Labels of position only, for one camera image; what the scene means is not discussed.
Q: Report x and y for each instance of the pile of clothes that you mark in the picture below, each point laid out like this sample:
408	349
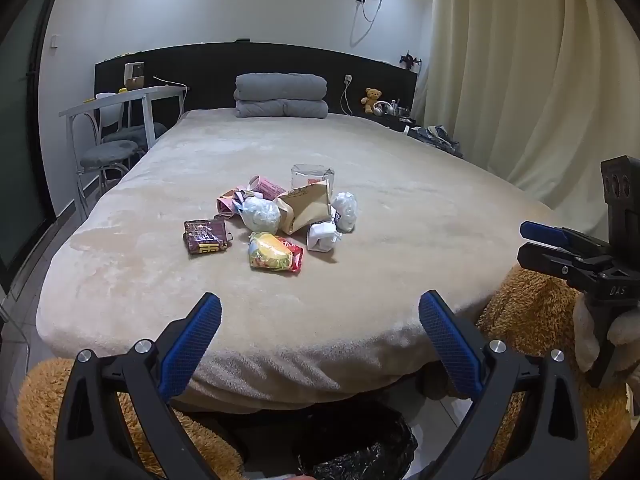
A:
435	140

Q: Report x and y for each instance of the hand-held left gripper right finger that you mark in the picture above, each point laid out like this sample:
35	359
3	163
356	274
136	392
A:
450	347

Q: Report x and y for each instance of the chair with round grey seat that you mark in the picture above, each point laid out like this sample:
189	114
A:
107	152

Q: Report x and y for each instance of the folded grey quilt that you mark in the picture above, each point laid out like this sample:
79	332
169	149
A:
280	95

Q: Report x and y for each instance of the person's left leg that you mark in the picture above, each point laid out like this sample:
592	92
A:
42	400

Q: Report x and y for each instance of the dark nightstand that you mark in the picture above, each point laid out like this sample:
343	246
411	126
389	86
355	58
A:
397	122

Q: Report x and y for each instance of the cream curtain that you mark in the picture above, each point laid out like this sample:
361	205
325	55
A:
525	85

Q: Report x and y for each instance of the clear bag of white tissue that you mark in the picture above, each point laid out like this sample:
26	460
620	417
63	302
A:
260	212

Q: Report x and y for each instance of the brown chocolate wrapper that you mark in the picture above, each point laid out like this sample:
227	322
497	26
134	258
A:
205	237

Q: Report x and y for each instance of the brown teddy bear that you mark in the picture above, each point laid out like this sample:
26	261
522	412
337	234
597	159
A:
371	100

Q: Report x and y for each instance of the clear plastic cup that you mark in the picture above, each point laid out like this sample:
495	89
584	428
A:
310	174

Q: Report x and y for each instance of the pink drink carton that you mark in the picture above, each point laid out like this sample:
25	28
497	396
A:
270	188

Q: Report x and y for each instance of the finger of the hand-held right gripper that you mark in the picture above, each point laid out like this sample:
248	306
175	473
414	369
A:
545	260
542	232

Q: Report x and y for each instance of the person's right hand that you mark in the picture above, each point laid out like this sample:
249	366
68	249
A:
585	340

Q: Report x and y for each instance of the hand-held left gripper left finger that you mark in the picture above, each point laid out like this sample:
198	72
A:
192	350

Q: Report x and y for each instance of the person's right leg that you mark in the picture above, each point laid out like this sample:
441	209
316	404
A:
530	310

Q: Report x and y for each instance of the white bowl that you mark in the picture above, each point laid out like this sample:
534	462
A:
105	96

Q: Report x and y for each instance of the colourful snack packet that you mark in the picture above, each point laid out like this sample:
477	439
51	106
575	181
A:
272	252

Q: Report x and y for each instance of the black figurine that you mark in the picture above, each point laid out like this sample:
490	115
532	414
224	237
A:
411	61

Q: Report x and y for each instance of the beige box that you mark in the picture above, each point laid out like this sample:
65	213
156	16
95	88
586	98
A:
134	77

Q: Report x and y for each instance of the black headboard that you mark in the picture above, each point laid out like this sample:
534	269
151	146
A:
210	80

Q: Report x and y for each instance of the black bag trash bin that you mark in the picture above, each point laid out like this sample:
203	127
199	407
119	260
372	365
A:
360	445

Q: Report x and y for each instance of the small white tissue bag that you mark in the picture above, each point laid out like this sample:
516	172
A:
345	207

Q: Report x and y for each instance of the beige blanket bed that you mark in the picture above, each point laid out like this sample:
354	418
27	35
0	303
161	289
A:
400	270

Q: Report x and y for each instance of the pink cartoon box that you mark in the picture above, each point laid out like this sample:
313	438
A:
225	204

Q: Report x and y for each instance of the person's leg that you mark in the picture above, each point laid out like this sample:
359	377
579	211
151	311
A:
42	400
530	310

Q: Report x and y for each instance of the brown paper bag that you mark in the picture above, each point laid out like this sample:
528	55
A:
305	207

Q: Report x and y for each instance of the white paper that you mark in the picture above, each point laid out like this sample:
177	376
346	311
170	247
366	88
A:
322	237

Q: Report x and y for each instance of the white headphones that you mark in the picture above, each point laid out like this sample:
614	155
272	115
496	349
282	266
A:
382	108

